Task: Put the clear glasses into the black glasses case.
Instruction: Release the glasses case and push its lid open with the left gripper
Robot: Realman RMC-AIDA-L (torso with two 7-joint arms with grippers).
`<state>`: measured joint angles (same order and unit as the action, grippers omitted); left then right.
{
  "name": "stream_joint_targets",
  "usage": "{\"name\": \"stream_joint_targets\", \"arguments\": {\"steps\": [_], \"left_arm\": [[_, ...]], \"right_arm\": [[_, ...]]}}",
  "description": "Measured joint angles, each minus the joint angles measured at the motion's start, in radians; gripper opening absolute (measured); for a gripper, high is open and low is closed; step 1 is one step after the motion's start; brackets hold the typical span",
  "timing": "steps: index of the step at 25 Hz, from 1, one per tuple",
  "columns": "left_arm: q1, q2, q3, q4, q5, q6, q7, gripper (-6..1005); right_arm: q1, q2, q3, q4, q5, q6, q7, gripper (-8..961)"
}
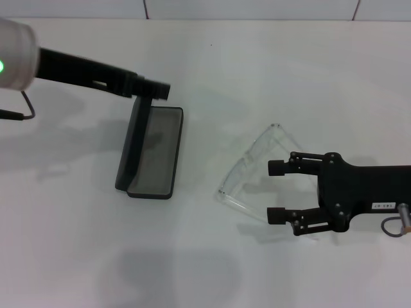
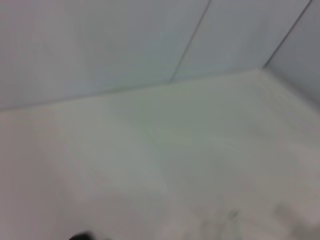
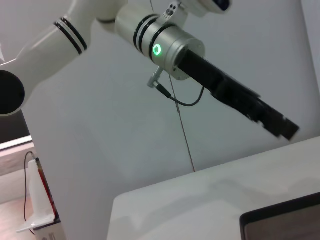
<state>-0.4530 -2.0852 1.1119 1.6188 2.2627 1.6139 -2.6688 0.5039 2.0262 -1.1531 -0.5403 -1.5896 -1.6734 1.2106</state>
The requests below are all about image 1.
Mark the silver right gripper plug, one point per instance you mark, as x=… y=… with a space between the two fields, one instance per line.
x=405 y=218

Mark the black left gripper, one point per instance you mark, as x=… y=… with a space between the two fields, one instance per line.
x=83 y=72

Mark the clear transparent glasses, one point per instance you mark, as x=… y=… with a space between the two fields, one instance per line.
x=247 y=167

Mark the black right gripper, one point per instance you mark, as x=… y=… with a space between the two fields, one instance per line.
x=353 y=189

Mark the black glasses case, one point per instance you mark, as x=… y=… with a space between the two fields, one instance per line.
x=160 y=154

